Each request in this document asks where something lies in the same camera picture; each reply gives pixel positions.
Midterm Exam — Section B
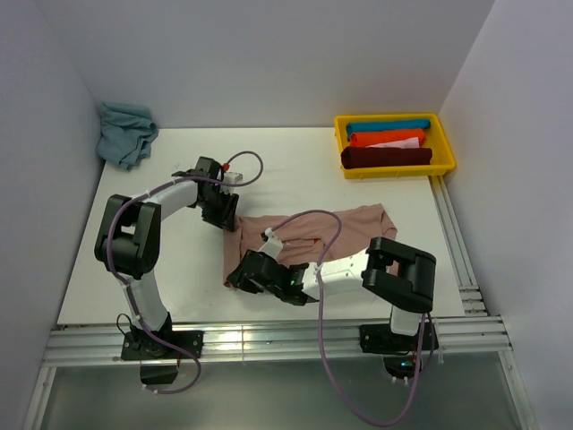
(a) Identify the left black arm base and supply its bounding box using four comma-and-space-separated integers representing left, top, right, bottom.
120, 328, 204, 386

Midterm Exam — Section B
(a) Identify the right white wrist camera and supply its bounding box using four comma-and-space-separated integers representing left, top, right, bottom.
259, 228, 283, 260

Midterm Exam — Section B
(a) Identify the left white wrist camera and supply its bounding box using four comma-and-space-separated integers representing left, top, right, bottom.
220, 172, 244, 194

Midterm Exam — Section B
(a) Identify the rolled orange t-shirt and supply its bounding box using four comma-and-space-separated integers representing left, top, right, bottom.
350, 128, 426, 149

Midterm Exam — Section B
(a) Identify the crumpled teal t-shirt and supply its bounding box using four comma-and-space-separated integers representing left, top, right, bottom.
96, 102, 158, 171

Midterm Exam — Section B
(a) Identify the yellow plastic bin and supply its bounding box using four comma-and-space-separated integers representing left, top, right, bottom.
334, 113, 456, 179

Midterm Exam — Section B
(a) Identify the rolled maroon t-shirt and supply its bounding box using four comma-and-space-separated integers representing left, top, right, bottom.
340, 147, 433, 169

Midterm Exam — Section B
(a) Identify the pink printed t-shirt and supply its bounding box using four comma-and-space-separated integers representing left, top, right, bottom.
223, 204, 398, 287

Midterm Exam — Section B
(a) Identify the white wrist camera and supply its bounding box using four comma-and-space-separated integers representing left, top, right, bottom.
220, 172, 244, 194
259, 228, 283, 260

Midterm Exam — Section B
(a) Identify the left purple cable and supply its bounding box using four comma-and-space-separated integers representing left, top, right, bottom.
107, 150, 265, 395

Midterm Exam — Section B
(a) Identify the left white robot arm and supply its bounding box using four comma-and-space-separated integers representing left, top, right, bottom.
94, 157, 243, 358

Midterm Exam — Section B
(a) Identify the rolled blue t-shirt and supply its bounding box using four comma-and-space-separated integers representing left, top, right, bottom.
346, 118, 432, 137

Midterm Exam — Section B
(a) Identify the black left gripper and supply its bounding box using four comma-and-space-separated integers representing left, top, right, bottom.
197, 187, 239, 231

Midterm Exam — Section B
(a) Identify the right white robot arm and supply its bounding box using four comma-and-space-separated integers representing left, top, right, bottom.
227, 236, 436, 349

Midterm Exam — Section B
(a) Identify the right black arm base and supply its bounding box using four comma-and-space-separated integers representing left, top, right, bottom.
359, 323, 419, 381

